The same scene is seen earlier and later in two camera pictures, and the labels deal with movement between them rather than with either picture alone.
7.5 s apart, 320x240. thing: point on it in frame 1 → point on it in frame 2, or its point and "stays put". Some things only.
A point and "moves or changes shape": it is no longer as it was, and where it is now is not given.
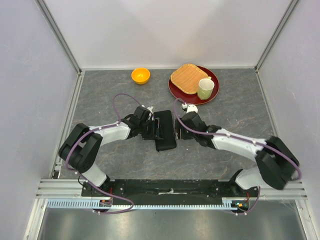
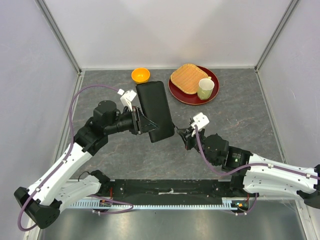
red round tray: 191,99 stays put
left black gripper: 155,134 → 141,123
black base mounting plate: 169,191 stays put
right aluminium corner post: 291,8 stays put
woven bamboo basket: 187,77 stays put
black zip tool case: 166,127 moves or changes shape
